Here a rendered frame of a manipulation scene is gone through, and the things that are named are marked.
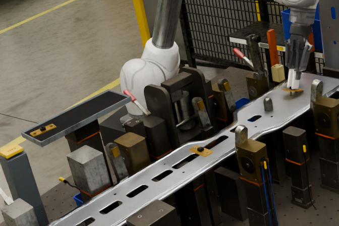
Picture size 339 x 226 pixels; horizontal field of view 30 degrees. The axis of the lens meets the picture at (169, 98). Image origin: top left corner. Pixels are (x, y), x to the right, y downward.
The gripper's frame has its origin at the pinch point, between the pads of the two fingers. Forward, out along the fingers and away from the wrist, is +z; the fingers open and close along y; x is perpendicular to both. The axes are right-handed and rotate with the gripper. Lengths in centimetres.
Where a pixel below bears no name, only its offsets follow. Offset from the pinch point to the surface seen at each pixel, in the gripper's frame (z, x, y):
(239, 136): 12.7, -39.8, 22.6
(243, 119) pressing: 14.0, -22.3, 1.4
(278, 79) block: 2.9, 2.9, -11.8
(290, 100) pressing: 7.3, -3.4, 3.4
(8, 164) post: 28, -101, -13
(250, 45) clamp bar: -10.0, -10.8, -14.0
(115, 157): 24, -71, 0
